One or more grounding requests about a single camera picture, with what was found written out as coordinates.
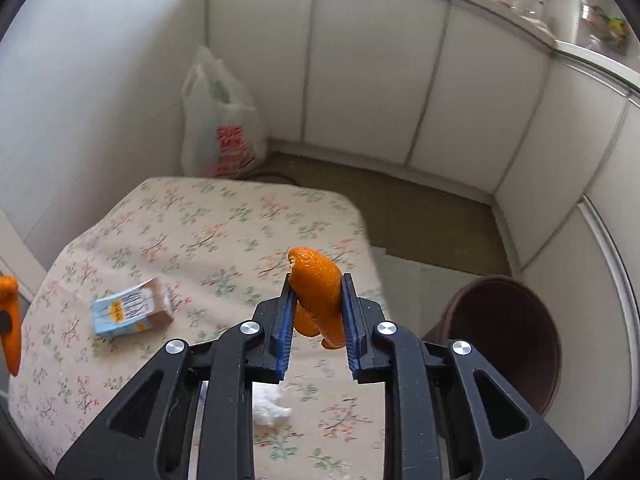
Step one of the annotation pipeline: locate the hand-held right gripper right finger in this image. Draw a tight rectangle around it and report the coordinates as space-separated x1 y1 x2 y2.
341 272 586 480

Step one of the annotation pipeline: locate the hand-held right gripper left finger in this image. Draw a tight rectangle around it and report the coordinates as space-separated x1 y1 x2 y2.
55 280 296 480

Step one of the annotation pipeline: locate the orange peel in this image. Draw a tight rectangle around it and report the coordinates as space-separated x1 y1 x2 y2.
0 275 22 377
287 246 347 350

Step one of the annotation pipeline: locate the dark brown waste bin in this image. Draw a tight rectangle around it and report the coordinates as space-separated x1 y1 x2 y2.
422 275 562 417

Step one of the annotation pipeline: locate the small crumpled white tissue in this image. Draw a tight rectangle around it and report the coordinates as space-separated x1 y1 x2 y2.
251 384 293 428

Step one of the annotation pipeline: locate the blue brown milk carton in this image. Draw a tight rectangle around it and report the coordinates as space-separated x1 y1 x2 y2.
91 276 177 338

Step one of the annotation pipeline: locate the floral tablecloth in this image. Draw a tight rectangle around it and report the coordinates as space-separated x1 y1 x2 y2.
7 176 388 480

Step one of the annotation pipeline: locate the olive floor mat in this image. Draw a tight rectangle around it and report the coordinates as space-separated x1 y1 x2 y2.
240 152 513 278

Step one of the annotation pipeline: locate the white plastic shopping bag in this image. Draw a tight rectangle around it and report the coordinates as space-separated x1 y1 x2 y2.
181 46 269 178

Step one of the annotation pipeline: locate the white panelled cabinet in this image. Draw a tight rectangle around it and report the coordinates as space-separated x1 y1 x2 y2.
205 0 640 466

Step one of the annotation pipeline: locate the colourful windowsill ornament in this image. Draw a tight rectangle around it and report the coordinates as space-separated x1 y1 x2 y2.
580 1 631 51

